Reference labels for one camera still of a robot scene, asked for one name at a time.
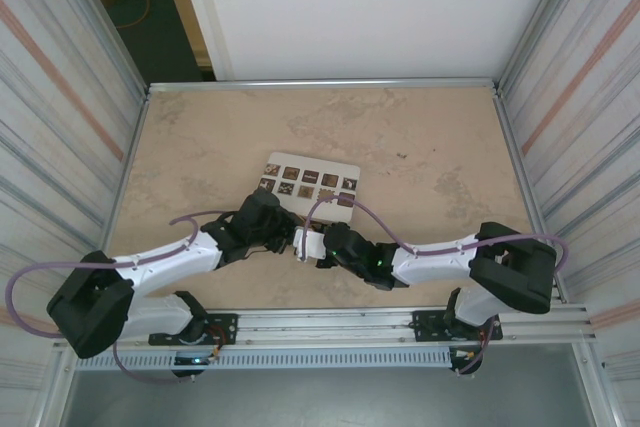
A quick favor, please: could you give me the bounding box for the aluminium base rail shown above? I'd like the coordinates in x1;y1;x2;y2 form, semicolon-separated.
202;302;599;349

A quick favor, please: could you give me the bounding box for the white board with brown pictures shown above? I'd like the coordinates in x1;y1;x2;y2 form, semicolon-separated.
253;150;362;224

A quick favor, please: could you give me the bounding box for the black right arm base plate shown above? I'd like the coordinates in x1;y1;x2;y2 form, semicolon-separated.
409;310;504;344

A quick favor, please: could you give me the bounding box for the slotted grey cable duct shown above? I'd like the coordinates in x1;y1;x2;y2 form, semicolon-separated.
74;349;454;372

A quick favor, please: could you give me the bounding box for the wooden door frame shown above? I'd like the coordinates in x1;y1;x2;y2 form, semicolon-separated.
153;0;215;68

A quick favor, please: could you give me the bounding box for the orange cable on floor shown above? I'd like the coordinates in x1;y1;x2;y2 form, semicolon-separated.
116;0;154;31

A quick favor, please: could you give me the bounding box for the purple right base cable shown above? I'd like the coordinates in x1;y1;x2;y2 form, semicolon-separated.
455;319;501;376

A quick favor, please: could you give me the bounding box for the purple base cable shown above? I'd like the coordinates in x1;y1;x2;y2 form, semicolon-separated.
112;341;197;385
455;319;501;376

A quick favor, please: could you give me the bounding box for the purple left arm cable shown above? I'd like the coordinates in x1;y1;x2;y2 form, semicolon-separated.
4;213;204;339

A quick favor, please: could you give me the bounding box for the aluminium table edge bar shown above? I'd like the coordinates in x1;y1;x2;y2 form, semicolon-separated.
146;77;502;94

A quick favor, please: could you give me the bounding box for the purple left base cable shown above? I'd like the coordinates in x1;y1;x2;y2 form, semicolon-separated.
112;341;197;385

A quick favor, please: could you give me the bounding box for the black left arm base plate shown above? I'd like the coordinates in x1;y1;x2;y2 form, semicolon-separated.
148;312;239;348

